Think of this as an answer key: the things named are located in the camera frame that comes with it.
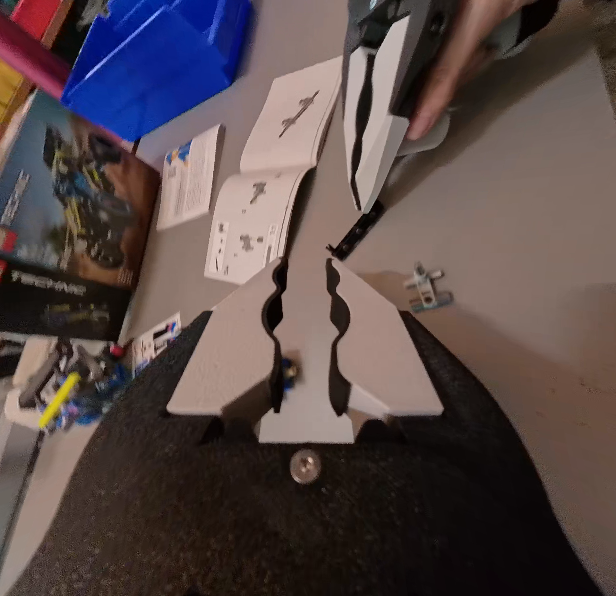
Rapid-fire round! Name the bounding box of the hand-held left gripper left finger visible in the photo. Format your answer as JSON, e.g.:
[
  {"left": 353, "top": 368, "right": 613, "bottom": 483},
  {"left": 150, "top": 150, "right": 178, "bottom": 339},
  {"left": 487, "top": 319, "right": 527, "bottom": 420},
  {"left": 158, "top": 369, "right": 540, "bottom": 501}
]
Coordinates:
[{"left": 166, "top": 257, "right": 289, "bottom": 423}]

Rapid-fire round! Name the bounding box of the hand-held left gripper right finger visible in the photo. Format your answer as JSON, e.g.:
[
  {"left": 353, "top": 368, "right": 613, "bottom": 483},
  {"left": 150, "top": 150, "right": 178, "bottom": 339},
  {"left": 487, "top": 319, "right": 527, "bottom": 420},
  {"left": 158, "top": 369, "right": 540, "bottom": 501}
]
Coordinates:
[{"left": 326, "top": 257, "right": 444, "bottom": 426}]

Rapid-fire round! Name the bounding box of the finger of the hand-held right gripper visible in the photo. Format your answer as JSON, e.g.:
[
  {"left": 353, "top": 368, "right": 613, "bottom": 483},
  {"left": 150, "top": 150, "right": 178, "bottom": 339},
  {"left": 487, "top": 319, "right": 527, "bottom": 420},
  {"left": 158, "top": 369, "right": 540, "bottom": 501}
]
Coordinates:
[
  {"left": 342, "top": 49, "right": 372, "bottom": 211},
  {"left": 359, "top": 16, "right": 413, "bottom": 214}
]

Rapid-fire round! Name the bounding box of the blue lego sub-assembly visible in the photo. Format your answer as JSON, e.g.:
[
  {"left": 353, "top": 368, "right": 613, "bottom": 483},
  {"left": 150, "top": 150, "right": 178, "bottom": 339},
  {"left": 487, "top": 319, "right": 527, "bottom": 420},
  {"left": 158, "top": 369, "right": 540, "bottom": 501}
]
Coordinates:
[{"left": 280, "top": 353, "right": 303, "bottom": 392}]

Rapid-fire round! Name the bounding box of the black lego beam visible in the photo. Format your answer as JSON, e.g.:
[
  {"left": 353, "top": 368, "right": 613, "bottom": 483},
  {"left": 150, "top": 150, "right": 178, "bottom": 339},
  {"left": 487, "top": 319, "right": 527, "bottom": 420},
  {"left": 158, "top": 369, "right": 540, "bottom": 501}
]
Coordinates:
[{"left": 326, "top": 199, "right": 386, "bottom": 262}]

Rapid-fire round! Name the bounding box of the open lego instruction booklet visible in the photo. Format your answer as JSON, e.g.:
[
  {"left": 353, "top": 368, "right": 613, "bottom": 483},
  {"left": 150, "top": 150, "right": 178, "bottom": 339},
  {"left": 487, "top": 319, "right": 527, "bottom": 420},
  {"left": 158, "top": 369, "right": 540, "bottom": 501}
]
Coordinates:
[{"left": 204, "top": 55, "right": 343, "bottom": 285}]

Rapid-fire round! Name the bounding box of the lego sticker sheet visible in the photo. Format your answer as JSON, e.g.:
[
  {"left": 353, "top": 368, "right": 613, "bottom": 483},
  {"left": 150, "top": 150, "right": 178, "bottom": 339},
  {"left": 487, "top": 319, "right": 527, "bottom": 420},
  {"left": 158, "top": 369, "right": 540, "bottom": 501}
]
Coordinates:
[{"left": 132, "top": 312, "right": 183, "bottom": 378}]

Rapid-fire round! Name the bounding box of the grey lego cross connector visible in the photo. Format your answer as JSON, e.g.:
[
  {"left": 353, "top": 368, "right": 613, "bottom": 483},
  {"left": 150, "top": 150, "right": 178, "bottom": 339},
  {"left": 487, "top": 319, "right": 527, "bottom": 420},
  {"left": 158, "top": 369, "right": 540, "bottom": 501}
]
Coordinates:
[{"left": 403, "top": 263, "right": 455, "bottom": 313}]

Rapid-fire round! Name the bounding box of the tray of Lego parts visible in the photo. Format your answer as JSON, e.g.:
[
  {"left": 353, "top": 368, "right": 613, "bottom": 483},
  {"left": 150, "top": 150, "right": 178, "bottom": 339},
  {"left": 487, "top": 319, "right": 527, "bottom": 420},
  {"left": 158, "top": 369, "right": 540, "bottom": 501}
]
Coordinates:
[{"left": 19, "top": 338, "right": 135, "bottom": 433}]

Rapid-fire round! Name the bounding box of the lego set box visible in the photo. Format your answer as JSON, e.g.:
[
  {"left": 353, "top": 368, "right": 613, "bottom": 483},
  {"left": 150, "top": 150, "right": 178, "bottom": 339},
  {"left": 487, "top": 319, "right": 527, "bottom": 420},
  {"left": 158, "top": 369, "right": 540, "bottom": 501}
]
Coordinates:
[{"left": 0, "top": 91, "right": 162, "bottom": 342}]

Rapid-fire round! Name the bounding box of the person's right hand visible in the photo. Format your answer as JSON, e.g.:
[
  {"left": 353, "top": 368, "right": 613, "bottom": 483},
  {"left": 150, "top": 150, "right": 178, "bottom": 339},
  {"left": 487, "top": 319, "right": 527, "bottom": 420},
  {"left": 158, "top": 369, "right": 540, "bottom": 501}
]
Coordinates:
[{"left": 407, "top": 0, "right": 569, "bottom": 140}]

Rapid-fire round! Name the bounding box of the blue plastic storage bin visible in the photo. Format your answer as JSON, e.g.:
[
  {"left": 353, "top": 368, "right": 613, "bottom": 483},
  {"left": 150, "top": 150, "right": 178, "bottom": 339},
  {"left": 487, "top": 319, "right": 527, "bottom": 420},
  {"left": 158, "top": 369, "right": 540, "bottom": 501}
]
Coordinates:
[
  {"left": 62, "top": 2, "right": 244, "bottom": 142},
  {"left": 103, "top": 0, "right": 253, "bottom": 46}
]

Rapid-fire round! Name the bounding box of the white printed leaflet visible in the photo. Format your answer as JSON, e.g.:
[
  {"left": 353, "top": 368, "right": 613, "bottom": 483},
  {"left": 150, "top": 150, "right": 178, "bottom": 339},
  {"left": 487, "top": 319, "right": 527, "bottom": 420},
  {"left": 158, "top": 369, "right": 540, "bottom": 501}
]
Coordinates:
[{"left": 156, "top": 123, "right": 226, "bottom": 232}]

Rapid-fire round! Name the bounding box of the red container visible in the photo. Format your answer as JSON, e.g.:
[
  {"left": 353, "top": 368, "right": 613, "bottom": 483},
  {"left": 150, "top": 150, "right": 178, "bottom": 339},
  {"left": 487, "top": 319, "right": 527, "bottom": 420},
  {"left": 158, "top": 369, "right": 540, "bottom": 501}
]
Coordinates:
[{"left": 12, "top": 0, "right": 73, "bottom": 43}]

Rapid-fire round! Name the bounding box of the magenta board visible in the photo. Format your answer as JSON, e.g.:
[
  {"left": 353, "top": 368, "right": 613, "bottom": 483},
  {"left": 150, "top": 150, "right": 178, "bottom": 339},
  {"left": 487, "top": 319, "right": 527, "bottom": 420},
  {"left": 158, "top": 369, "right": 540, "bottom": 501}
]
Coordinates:
[{"left": 0, "top": 14, "right": 73, "bottom": 96}]

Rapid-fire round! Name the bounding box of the yellow box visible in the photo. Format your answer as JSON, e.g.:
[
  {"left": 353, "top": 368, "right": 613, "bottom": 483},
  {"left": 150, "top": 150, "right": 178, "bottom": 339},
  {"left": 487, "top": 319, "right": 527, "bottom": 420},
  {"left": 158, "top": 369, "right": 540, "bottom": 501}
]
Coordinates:
[{"left": 0, "top": 59, "right": 30, "bottom": 125}]

